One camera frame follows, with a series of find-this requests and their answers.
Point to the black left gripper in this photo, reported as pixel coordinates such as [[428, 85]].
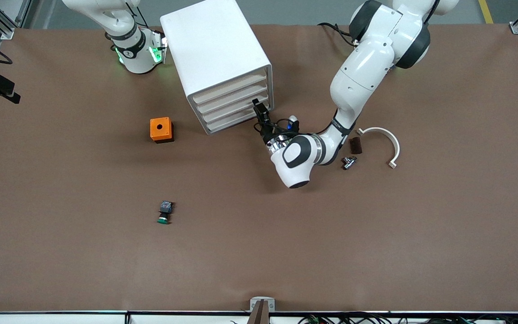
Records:
[[267, 132]]

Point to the green push button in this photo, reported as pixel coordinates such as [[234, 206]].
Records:
[[165, 209]]

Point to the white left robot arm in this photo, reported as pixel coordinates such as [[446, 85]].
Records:
[[367, 67]]

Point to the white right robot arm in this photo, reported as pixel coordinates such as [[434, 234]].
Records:
[[133, 54]]

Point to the brown ridged block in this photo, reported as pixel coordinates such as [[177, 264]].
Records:
[[357, 146]]

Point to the silver metal fitting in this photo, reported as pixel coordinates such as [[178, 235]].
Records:
[[349, 163]]

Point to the orange box with hole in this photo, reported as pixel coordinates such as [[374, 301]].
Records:
[[160, 128]]

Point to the grey metal bracket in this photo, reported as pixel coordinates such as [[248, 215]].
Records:
[[253, 306]]

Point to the brown narrow post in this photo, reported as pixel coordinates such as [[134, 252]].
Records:
[[259, 315]]

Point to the white black table rail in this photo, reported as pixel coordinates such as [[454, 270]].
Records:
[[38, 318]]

